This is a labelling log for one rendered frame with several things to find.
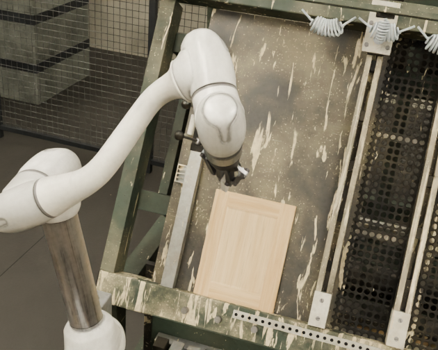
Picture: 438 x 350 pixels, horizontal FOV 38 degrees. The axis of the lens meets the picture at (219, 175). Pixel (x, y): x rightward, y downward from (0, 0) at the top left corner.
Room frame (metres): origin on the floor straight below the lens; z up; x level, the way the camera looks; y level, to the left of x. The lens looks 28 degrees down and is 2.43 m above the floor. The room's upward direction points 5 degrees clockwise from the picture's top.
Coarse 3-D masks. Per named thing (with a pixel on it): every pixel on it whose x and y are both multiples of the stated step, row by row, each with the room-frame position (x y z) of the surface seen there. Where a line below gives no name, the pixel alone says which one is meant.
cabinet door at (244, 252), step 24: (216, 192) 2.11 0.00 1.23; (216, 216) 2.06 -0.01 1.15; (240, 216) 2.05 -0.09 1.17; (264, 216) 2.03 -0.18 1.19; (288, 216) 2.02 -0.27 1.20; (216, 240) 2.01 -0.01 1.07; (240, 240) 2.00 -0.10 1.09; (264, 240) 1.99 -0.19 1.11; (288, 240) 1.97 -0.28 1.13; (216, 264) 1.96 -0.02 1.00; (240, 264) 1.95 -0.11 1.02; (264, 264) 1.94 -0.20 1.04; (216, 288) 1.91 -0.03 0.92; (240, 288) 1.90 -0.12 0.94; (264, 288) 1.89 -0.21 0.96
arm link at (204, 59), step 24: (192, 48) 1.34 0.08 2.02; (216, 48) 1.33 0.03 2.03; (168, 72) 1.34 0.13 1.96; (192, 72) 1.29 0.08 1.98; (216, 72) 1.28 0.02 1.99; (144, 96) 1.34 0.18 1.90; (168, 96) 1.33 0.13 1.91; (192, 96) 1.28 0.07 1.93; (144, 120) 1.32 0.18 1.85; (120, 144) 1.29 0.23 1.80; (96, 168) 1.26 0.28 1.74; (48, 192) 1.26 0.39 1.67; (72, 192) 1.25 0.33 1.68; (48, 216) 1.25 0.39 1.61
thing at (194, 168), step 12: (192, 156) 2.18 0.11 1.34; (192, 168) 2.15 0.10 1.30; (192, 180) 2.13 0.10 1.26; (192, 192) 2.10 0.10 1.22; (180, 204) 2.08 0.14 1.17; (192, 204) 2.09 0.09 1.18; (180, 216) 2.06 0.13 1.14; (180, 228) 2.03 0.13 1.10; (180, 240) 2.01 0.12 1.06; (168, 252) 1.99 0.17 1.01; (180, 252) 1.99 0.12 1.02; (168, 264) 1.97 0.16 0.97; (180, 264) 1.99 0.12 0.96; (168, 276) 1.94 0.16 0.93
